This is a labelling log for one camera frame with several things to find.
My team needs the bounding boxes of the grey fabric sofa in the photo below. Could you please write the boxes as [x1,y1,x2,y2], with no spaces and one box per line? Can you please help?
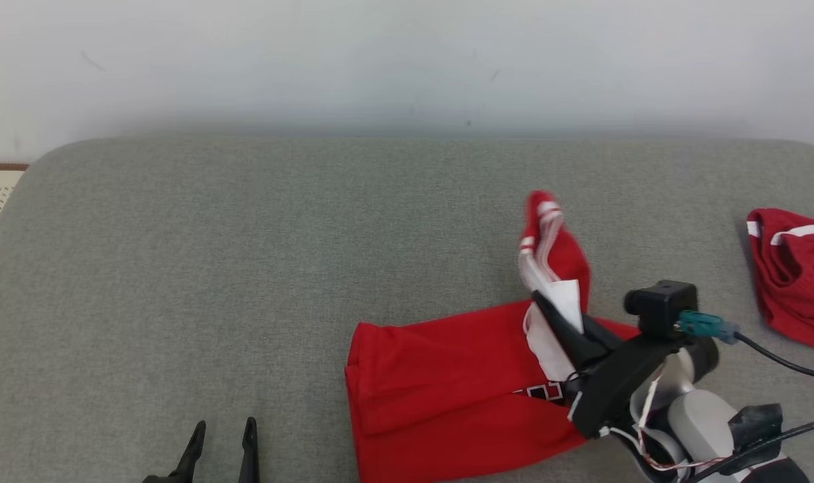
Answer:
[0,136,814,483]

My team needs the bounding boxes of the red shorts with Bulls print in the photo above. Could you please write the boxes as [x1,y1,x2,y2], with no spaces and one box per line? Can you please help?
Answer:
[746,208,814,353]

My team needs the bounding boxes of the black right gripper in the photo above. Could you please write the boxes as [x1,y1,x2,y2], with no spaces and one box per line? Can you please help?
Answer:
[531,290,689,440]

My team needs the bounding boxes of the thin black cable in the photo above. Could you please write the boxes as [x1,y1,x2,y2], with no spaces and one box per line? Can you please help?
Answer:
[689,415,814,483]

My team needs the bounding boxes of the red jersey with white shirt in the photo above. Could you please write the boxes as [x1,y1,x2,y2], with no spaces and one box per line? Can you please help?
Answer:
[345,190,642,483]

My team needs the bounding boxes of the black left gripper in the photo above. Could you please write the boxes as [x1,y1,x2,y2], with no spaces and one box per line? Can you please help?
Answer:
[142,417,260,483]

